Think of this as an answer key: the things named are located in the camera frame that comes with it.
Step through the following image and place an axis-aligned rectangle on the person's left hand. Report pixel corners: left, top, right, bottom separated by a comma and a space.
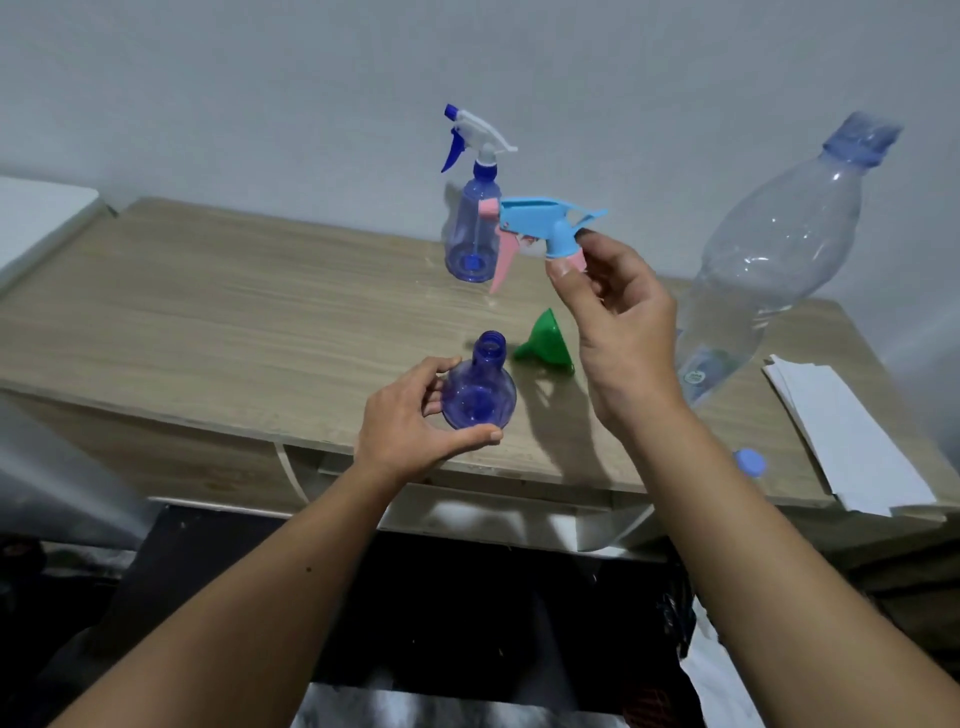
352, 355, 505, 490

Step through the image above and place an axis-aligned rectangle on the grey plastic cover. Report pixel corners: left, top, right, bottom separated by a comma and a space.
0, 396, 164, 553

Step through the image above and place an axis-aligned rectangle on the white side table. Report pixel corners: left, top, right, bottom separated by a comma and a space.
0, 175, 119, 295

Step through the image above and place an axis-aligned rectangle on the white cloth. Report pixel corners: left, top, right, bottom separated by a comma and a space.
678, 598, 760, 728

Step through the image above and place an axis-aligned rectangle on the stack of white paper sheets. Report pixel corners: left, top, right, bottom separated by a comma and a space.
762, 354, 951, 519

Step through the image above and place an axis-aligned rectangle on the green plastic funnel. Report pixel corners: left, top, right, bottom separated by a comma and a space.
512, 307, 576, 378

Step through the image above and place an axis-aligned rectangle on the person's right forearm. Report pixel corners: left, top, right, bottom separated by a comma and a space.
611, 403, 960, 728

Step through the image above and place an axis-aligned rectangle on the person's left forearm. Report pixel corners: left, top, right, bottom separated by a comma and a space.
46, 448, 412, 728

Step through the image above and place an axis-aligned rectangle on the large clear plastic bottle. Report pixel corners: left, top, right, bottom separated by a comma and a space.
673, 111, 905, 411

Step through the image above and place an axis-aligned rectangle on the blue spray bottle white trigger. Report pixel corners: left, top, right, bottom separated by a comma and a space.
440, 103, 520, 285

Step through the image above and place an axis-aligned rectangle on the light blue pink trigger sprayer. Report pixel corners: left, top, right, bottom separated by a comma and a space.
487, 196, 610, 295

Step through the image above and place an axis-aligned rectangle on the person's right hand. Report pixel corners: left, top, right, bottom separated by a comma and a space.
545, 230, 692, 445

